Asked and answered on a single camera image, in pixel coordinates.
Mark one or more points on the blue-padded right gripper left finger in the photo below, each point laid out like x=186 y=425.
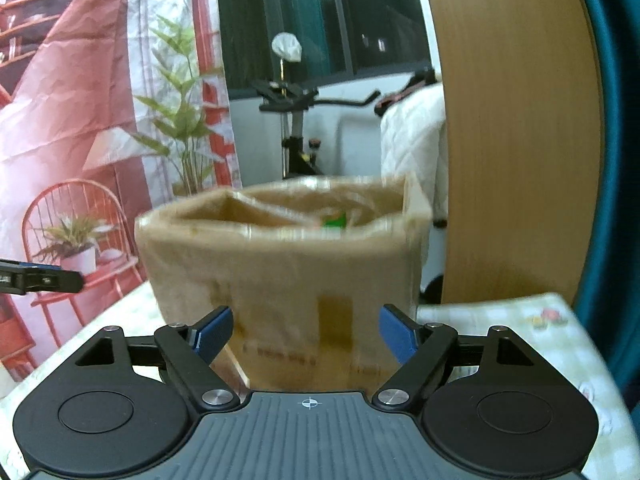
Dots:
x=189 y=351

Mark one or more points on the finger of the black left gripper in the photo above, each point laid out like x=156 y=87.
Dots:
x=25 y=277

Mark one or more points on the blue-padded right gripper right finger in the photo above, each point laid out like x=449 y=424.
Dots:
x=422 y=352

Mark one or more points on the brown cardboard box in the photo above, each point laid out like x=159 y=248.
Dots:
x=305 y=299

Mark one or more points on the green rice cracker bag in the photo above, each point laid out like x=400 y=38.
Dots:
x=335 y=221

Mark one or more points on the green checked tablecloth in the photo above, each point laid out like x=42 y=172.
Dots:
x=544 y=321

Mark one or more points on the red printed backdrop cloth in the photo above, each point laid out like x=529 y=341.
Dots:
x=109 y=108

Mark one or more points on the white quilted blanket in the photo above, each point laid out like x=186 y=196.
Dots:
x=414 y=139

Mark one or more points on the wooden board panel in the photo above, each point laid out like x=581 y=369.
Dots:
x=524 y=124

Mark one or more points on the white plastic bag cover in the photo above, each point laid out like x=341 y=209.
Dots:
x=287 y=47

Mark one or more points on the dark window frame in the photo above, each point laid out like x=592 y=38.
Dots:
x=342 y=40

